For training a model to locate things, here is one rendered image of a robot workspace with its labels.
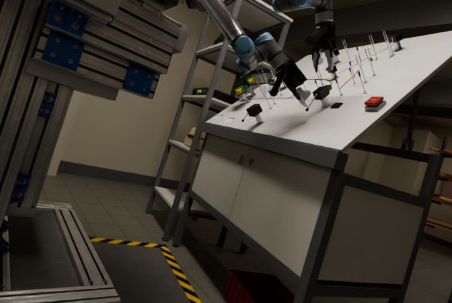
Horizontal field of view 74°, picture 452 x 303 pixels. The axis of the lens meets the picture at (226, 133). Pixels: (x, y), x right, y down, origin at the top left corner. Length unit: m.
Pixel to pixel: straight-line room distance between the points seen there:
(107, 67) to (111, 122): 2.47
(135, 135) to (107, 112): 0.41
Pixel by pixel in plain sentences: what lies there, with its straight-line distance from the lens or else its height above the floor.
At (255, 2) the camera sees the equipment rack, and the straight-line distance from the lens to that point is 2.39.
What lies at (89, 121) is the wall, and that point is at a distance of 3.40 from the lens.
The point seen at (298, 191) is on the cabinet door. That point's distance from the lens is 1.22.
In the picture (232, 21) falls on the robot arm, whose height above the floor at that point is 1.24.
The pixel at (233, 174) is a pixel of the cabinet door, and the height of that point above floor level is 0.62.
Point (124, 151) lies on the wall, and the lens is 3.55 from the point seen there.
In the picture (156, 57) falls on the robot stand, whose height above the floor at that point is 0.98.
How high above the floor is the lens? 0.78
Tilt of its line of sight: 2 degrees up
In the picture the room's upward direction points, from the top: 17 degrees clockwise
